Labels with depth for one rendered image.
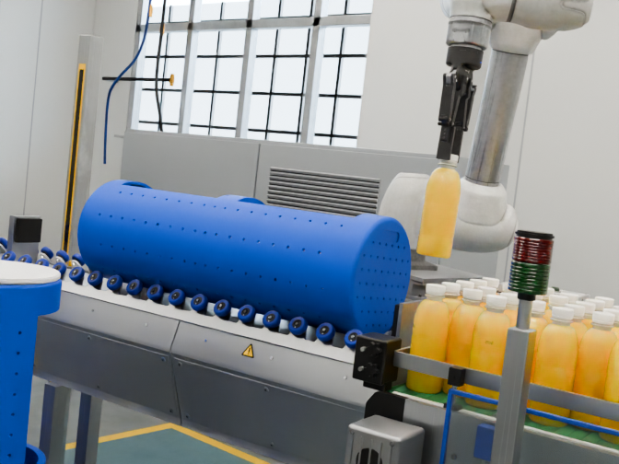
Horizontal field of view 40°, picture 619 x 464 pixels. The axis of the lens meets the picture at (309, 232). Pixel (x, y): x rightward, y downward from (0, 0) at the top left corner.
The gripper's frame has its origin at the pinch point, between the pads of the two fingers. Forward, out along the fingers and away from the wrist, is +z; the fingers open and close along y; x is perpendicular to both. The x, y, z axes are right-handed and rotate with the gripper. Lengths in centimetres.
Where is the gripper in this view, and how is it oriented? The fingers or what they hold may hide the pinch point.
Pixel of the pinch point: (449, 145)
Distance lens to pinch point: 180.4
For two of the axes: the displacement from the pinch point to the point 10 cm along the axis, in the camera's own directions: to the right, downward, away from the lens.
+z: -1.6, 9.9, 0.4
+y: -5.3, -0.5, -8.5
